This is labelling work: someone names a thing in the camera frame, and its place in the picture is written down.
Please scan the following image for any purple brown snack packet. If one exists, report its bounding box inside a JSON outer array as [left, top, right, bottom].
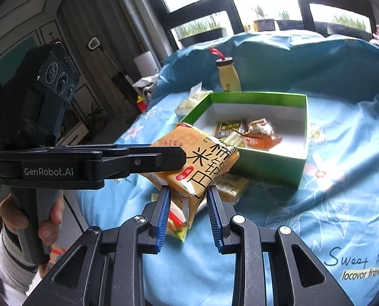
[[215, 119, 247, 139]]

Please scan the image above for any long black planter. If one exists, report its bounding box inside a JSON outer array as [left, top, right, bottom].
[[173, 14, 228, 48], [326, 14, 373, 37]]

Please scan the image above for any yellow drink bottle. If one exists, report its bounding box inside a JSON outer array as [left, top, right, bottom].
[[209, 48, 243, 93]]

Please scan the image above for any orange snack packet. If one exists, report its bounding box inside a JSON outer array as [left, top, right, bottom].
[[143, 123, 241, 198]]

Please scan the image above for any yellow white snack packet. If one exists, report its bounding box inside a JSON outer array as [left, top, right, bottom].
[[151, 178, 209, 243]]

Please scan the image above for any grey curtain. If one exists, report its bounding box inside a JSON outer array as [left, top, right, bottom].
[[57, 0, 174, 80]]

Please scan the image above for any white cylinder bin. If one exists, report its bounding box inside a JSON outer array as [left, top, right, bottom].
[[135, 52, 161, 80]]

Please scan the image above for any brown plant pot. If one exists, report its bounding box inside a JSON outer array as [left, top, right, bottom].
[[251, 5, 277, 32]]

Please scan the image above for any black plant pot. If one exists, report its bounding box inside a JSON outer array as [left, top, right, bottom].
[[275, 11, 305, 32]]

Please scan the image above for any person's left hand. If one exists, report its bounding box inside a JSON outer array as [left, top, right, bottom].
[[0, 193, 65, 246]]

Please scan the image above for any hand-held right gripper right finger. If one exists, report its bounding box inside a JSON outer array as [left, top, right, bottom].
[[206, 185, 362, 306]]

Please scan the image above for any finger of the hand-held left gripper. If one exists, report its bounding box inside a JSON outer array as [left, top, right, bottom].
[[84, 147, 187, 182], [54, 143, 153, 154]]

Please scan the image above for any pale yellow snack stick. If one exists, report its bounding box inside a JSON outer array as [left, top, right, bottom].
[[220, 132, 246, 149]]

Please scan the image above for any green cardboard box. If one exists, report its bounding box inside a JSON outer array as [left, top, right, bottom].
[[178, 91, 309, 192]]

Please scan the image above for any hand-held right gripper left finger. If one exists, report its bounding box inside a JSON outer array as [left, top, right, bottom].
[[22, 185, 171, 306]]

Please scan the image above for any upright floor cleaner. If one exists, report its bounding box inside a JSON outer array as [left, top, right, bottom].
[[87, 36, 139, 103]]

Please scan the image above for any clear cracker packet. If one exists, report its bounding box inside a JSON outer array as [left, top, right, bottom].
[[213, 174, 250, 206]]

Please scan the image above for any person's left forearm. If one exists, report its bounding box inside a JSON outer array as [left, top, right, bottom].
[[0, 226, 50, 297]]

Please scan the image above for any orange wrapped snack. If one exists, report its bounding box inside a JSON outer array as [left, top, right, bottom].
[[241, 118, 283, 150]]

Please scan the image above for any white plastic bag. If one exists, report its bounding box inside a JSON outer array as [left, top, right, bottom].
[[133, 73, 160, 96]]

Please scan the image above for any blue floral bedsheet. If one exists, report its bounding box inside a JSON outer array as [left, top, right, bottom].
[[76, 29, 379, 306]]

